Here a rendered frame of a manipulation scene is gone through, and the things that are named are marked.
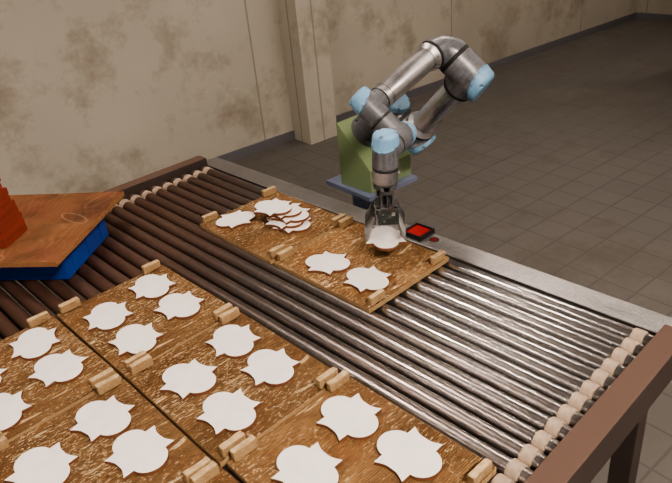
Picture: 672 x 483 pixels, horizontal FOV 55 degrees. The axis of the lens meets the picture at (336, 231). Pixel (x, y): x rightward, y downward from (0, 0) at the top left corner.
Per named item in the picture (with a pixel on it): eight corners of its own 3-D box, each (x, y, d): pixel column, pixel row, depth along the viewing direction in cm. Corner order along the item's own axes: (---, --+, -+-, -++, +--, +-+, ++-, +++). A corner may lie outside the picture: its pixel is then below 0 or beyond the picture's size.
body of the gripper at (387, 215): (374, 227, 190) (373, 190, 184) (371, 213, 198) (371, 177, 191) (400, 226, 190) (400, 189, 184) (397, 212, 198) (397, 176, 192)
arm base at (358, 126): (372, 112, 267) (384, 98, 259) (390, 142, 264) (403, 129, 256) (344, 119, 258) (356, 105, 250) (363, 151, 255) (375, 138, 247)
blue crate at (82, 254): (32, 236, 238) (23, 211, 234) (111, 234, 234) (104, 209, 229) (-19, 282, 211) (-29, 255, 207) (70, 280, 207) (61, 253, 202)
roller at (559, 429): (128, 206, 266) (125, 195, 264) (577, 441, 137) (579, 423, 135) (117, 210, 263) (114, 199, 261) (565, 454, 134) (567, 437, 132)
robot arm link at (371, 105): (448, 13, 208) (355, 90, 184) (472, 38, 208) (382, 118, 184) (431, 35, 218) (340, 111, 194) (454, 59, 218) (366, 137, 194)
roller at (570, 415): (139, 202, 269) (136, 191, 267) (589, 427, 140) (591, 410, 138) (128, 206, 266) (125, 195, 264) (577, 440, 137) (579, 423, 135)
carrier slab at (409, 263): (352, 224, 224) (352, 220, 223) (449, 261, 197) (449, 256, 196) (274, 266, 204) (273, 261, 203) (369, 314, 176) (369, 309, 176)
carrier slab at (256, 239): (276, 194, 252) (276, 190, 251) (350, 223, 225) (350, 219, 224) (200, 228, 232) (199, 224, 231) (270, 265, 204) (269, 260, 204)
